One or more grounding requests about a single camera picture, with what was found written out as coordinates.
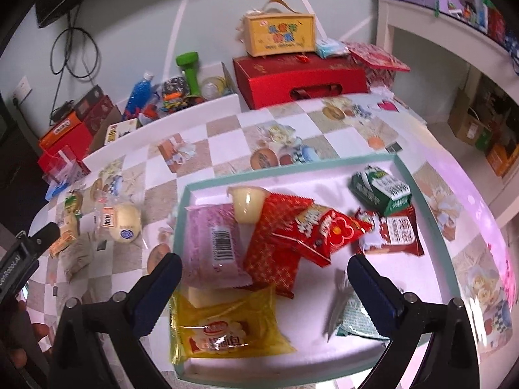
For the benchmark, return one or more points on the pale green snack packet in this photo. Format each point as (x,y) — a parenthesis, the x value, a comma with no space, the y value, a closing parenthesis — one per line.
(352,320)

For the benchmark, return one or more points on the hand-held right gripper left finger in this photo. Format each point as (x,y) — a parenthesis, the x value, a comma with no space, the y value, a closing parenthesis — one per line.
(156,298)

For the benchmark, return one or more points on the white shelf unit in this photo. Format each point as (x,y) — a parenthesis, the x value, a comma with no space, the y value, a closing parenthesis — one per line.
(409,16)

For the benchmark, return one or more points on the green dumbbell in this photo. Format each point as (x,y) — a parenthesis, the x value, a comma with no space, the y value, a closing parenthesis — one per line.
(188,73)

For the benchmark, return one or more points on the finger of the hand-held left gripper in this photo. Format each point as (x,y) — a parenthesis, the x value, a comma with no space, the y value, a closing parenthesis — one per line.
(44,237)

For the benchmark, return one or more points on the green white snack packet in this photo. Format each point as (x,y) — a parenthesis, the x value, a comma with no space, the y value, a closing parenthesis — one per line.
(379,190)

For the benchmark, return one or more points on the yellow jelly cup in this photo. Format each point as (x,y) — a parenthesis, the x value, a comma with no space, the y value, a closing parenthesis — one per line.
(247,204)

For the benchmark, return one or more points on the white wall socket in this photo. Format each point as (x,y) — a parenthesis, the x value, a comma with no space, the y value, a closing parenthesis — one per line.
(22,89)

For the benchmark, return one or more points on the orange cardboard box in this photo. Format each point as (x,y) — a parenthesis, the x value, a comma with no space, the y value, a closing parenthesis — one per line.
(502,160)

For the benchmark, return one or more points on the small green-topped snack packet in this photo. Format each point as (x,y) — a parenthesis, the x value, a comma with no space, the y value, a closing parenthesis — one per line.
(73,203)

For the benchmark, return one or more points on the large red gift box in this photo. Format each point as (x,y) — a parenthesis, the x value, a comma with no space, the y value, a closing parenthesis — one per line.
(284,77)

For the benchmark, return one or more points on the dark red box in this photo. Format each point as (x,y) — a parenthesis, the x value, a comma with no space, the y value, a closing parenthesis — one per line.
(95,109)

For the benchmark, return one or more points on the blue tissue pack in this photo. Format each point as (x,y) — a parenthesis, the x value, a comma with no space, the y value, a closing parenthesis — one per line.
(56,191)

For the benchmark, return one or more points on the colourful stationery clutter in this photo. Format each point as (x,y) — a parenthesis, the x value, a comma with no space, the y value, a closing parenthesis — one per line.
(474,4)

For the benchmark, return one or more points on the clear plastic ball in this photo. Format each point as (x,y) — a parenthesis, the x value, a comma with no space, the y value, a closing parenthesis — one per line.
(214,88)

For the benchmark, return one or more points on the small dark square sticker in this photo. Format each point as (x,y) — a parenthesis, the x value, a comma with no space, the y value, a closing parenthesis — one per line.
(392,146)

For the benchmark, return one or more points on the white yellow card box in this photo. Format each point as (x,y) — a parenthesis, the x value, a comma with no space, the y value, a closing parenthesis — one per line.
(121,133)

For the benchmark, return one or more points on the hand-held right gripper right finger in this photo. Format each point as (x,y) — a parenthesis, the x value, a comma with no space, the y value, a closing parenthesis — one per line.
(372,298)

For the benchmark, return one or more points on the brown cardboard box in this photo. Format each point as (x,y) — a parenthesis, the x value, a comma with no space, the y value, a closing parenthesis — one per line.
(468,121)

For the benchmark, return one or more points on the plain red box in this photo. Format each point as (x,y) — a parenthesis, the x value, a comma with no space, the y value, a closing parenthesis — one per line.
(77,142)

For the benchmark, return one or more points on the red patterned gift bag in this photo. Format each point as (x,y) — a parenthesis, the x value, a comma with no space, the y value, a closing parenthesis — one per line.
(379,60)

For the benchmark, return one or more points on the white tray with teal rim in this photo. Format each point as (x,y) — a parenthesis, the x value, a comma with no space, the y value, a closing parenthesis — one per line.
(405,291)

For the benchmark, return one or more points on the white grey snack packet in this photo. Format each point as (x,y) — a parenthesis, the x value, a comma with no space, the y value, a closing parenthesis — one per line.
(79,257)

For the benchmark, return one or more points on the clear plastic box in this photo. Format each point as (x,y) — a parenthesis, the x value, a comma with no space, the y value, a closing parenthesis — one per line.
(61,164)

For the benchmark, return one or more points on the black power adapter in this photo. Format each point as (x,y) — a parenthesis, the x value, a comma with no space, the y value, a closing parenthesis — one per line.
(63,110)

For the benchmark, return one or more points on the yellow bread packet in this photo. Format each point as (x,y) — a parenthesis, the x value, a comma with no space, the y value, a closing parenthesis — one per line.
(235,332)

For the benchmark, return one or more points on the person's left hand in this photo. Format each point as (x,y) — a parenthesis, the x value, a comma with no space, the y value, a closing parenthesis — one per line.
(40,334)

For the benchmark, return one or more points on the pink snack packet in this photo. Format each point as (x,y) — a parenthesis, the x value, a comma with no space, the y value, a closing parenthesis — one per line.
(206,243)

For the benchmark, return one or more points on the red chips bag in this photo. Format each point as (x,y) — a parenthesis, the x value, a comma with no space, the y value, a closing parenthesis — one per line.
(324,233)

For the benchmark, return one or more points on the blue plastic bottle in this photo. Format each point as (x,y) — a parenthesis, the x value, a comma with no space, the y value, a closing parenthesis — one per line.
(138,97)

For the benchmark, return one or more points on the orange yellow snack packet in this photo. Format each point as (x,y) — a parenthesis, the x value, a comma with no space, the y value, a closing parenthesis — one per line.
(65,235)

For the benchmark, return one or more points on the brown snack packet white label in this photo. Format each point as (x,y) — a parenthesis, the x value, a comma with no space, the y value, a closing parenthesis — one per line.
(399,231)

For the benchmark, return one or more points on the flat orange box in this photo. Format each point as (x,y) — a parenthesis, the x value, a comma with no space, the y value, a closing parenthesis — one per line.
(61,129)

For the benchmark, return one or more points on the red patterned snack packet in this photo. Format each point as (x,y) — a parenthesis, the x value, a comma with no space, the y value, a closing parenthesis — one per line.
(267,263)

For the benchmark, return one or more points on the clear packet with round bun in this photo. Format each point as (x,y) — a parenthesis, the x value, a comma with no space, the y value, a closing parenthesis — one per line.
(123,223)

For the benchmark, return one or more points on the blue wet wipes packet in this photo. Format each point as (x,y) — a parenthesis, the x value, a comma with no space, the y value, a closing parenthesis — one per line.
(331,48)

